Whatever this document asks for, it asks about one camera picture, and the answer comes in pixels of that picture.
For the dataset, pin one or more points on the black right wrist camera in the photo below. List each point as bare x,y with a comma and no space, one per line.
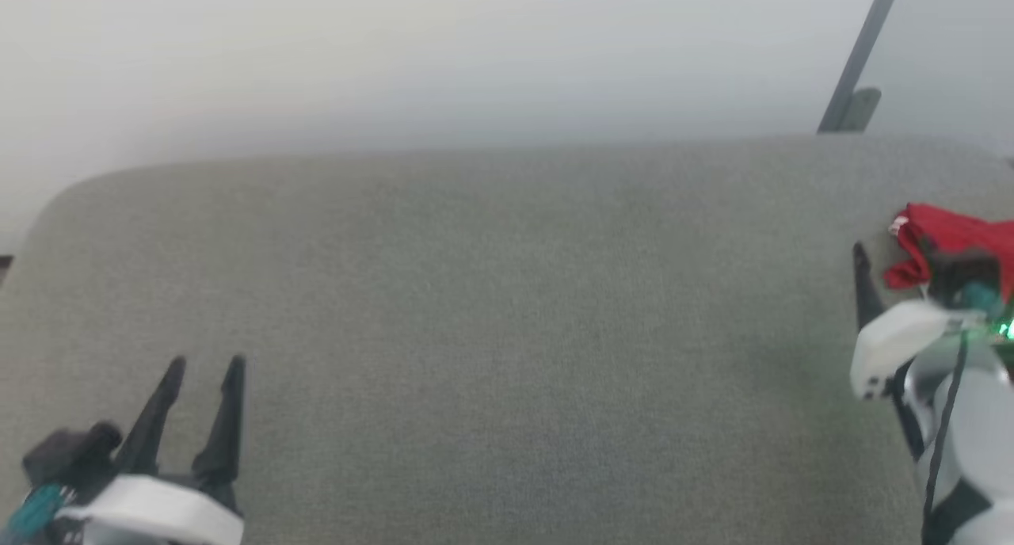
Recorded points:
962,280

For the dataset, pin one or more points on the grey fabric sofa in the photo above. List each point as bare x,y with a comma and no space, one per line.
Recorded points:
515,331

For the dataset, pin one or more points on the red and white garment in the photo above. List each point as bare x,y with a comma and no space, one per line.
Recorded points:
951,236

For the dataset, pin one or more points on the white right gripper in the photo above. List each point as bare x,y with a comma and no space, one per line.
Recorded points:
903,339

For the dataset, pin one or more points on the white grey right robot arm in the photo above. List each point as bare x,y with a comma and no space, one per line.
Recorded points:
978,426

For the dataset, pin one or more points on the dark grey metal bar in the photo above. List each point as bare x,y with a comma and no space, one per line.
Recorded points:
859,62

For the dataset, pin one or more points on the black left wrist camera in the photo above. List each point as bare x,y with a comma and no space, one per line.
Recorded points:
67,454

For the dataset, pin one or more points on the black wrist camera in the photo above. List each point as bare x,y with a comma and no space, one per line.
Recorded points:
962,280
67,454

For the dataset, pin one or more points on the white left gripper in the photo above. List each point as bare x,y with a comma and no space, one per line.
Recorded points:
158,509

